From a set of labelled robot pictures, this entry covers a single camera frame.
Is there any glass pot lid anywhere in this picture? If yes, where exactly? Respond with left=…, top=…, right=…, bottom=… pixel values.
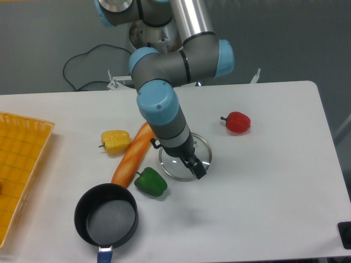
left=158, top=133, right=212, bottom=182

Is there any yellow plastic basket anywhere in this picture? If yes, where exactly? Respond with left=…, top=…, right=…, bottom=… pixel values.
left=1, top=112, right=55, bottom=248

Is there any white right table bracket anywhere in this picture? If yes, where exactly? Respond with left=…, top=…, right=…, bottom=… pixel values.
left=250, top=68, right=261, bottom=84

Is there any black pot blue handle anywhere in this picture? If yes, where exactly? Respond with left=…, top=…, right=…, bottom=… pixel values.
left=74, top=183, right=139, bottom=262

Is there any green bell pepper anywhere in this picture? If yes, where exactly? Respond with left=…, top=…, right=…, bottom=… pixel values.
left=134, top=167, right=168, bottom=197

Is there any white left table bracket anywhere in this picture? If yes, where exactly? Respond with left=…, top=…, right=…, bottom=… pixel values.
left=107, top=70, right=135, bottom=90

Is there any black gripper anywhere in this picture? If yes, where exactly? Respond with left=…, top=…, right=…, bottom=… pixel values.
left=150, top=133, right=206, bottom=180

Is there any black cable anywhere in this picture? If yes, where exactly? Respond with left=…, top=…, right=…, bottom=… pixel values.
left=63, top=44, right=133, bottom=92

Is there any white table bracket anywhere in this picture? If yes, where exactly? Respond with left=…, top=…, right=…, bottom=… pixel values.
left=107, top=70, right=135, bottom=90
left=250, top=68, right=261, bottom=84

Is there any black corner device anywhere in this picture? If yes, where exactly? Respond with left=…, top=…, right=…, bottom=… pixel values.
left=337, top=221, right=351, bottom=250

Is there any long orange bread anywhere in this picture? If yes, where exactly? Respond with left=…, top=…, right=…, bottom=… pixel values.
left=111, top=122, right=155, bottom=188

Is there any red bell pepper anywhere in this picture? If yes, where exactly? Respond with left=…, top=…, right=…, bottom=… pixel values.
left=220, top=112, right=251, bottom=134

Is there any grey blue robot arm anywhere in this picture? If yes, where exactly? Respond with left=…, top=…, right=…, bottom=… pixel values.
left=95, top=1, right=234, bottom=179

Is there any yellow bell pepper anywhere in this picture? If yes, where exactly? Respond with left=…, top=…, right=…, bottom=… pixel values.
left=99, top=130, right=131, bottom=155

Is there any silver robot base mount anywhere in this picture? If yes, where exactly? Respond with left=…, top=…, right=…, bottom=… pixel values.
left=129, top=19, right=183, bottom=54

